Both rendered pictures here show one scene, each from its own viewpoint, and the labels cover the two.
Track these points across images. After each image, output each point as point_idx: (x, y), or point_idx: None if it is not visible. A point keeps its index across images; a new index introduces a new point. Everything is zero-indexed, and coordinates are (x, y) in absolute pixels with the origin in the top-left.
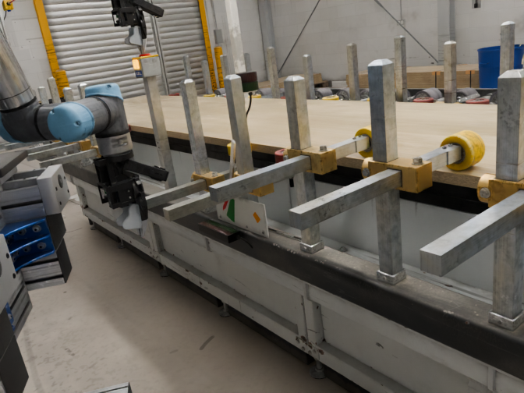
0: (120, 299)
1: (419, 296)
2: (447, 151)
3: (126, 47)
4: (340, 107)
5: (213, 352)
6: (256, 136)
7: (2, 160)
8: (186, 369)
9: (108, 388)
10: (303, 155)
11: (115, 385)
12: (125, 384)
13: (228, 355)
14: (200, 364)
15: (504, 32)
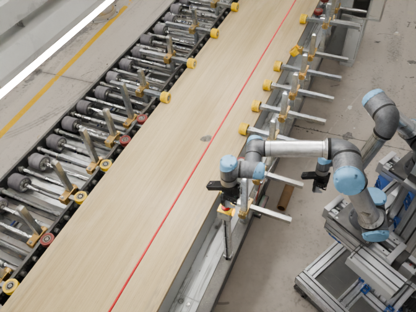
0: None
1: (286, 132)
2: (267, 104)
3: None
4: (125, 177)
5: (228, 293)
6: (205, 192)
7: (350, 208)
8: (246, 299)
9: (303, 283)
10: (277, 136)
11: (300, 281)
12: (297, 277)
13: (228, 284)
14: (239, 294)
15: (124, 86)
